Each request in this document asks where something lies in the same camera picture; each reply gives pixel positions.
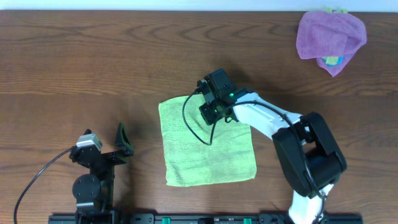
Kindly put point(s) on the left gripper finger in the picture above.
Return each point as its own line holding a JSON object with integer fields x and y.
{"x": 122, "y": 141}
{"x": 88, "y": 131}

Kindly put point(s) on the purple microfiber cloth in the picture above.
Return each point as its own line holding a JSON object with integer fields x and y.
{"x": 330, "y": 34}

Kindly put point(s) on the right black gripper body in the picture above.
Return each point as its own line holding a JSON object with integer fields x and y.
{"x": 208, "y": 112}

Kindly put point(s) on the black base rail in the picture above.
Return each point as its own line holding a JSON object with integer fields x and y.
{"x": 148, "y": 218}

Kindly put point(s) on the green microfiber cloth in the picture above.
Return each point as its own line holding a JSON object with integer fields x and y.
{"x": 198, "y": 154}

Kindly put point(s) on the blue cloth under pile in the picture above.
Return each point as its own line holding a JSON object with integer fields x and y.
{"x": 340, "y": 61}

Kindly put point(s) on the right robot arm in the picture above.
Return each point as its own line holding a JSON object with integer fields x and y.
{"x": 309, "y": 155}

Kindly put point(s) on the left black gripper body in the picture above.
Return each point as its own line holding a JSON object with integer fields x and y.
{"x": 104, "y": 156}

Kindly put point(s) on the yellow-green cloth in pile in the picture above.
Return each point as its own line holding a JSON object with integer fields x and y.
{"x": 331, "y": 61}

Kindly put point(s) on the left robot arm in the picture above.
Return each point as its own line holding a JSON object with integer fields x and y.
{"x": 94, "y": 191}

